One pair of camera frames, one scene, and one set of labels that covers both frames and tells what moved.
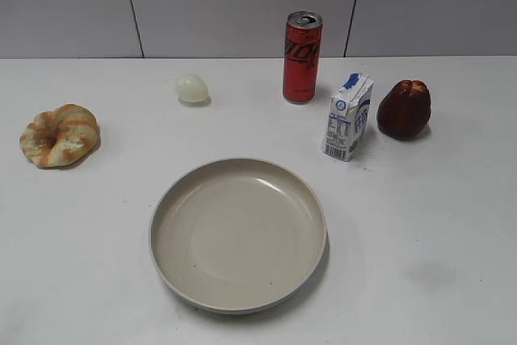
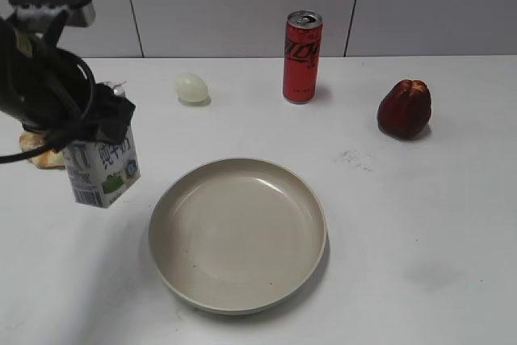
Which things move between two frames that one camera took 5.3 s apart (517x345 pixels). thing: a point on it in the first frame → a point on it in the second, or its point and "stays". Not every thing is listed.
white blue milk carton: [349, 111] → [100, 172]
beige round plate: [237, 236] stays
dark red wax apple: [405, 109] stays
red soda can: [302, 45] stays
